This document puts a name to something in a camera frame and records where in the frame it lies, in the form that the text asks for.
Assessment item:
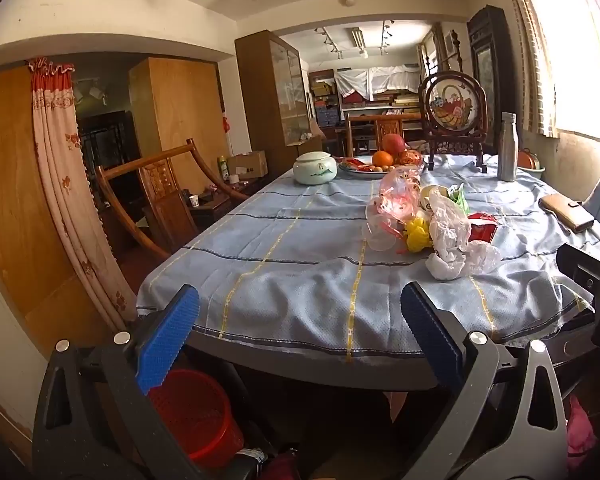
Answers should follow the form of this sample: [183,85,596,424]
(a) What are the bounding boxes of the plywood wardrobe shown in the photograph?
[128,57,231,171]

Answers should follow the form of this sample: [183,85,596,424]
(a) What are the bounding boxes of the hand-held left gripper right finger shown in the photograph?
[399,281,569,480]

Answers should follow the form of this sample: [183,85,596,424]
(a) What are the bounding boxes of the dark carved standing screen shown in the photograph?
[467,5,506,153]

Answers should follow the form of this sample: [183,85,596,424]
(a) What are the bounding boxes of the red plastic basket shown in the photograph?
[147,369,244,468]

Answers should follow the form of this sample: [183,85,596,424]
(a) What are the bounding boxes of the blue fruit plate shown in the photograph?
[337,156,426,179]

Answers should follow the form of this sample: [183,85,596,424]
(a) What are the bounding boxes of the metal bottle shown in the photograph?
[497,112,518,182]

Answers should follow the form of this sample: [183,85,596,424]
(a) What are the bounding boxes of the white draped cloth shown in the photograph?
[334,64,427,102]

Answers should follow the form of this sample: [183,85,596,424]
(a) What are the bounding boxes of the dark wooden table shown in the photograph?
[180,305,600,396]

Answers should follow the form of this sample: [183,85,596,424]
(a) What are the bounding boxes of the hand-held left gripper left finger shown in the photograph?
[32,284,207,480]

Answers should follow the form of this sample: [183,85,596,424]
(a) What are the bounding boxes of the brown leather wallet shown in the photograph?
[538,194,595,234]

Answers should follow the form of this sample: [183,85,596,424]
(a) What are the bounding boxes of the green packet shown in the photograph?
[447,183,471,213]

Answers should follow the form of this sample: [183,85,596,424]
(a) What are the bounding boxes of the clear plastic container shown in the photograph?
[362,217,398,252]

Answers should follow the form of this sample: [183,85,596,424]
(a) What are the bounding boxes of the cardboard box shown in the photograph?
[226,150,268,177]

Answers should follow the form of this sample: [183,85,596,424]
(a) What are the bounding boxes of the carved-back wooden chair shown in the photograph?
[345,112,423,157]

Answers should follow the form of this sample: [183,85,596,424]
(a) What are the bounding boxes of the pink floral curtain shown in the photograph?
[27,57,141,331]

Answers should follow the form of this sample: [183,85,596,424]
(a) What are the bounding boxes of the pink clear plastic bag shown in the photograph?
[366,167,423,226]

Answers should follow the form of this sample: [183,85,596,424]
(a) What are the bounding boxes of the round embroidered table screen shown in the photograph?
[417,71,491,175]

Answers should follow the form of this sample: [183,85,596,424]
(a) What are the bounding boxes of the pink cloth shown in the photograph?
[566,396,600,468]

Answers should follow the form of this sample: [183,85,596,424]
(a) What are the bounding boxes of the white plastic bag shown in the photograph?
[425,195,501,280]

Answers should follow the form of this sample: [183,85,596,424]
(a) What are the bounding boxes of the wooden glass-door cabinet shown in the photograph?
[235,30,323,161]

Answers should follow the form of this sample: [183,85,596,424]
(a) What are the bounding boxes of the red packet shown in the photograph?
[467,212,498,246]

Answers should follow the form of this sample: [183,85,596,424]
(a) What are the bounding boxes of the stacked plastic basins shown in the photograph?
[515,147,547,175]

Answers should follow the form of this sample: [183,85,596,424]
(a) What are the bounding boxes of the yellow plastic wrapper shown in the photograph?
[404,212,433,253]

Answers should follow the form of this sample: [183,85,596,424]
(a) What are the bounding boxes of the blue checked tablecloth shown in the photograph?
[136,152,600,361]

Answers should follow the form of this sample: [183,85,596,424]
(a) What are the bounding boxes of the red apple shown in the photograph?
[381,133,407,156]

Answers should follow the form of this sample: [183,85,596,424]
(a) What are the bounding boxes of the white ceramic lidded jar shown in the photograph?
[293,152,338,185]

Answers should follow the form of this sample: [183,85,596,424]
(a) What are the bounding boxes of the fluorescent ceiling lamp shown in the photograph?
[351,27,370,59]

